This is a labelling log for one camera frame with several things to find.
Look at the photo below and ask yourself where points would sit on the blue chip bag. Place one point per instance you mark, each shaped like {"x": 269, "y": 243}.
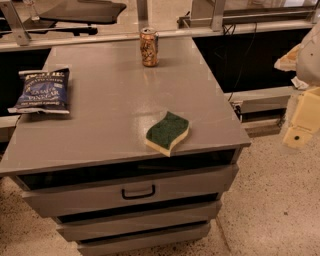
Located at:
{"x": 43, "y": 91}

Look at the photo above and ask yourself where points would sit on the black drawer handle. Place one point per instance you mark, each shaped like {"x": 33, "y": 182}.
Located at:
{"x": 138, "y": 193}

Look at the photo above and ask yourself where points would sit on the grey drawer cabinet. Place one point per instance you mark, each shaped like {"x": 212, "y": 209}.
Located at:
{"x": 72, "y": 168}

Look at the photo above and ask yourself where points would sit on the green and yellow sponge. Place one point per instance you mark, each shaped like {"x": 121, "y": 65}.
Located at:
{"x": 167, "y": 133}

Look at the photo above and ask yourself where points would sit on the white packet on shelf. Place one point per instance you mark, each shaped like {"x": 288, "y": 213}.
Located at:
{"x": 299, "y": 84}

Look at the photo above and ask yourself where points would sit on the orange soda can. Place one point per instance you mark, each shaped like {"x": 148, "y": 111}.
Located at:
{"x": 149, "y": 46}

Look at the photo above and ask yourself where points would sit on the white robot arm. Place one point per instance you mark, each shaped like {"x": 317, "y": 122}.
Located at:
{"x": 304, "y": 59}

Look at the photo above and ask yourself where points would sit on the black office chair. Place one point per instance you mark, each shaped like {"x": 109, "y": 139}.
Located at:
{"x": 89, "y": 12}

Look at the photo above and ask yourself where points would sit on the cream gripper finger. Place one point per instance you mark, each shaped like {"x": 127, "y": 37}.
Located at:
{"x": 305, "y": 121}
{"x": 288, "y": 61}

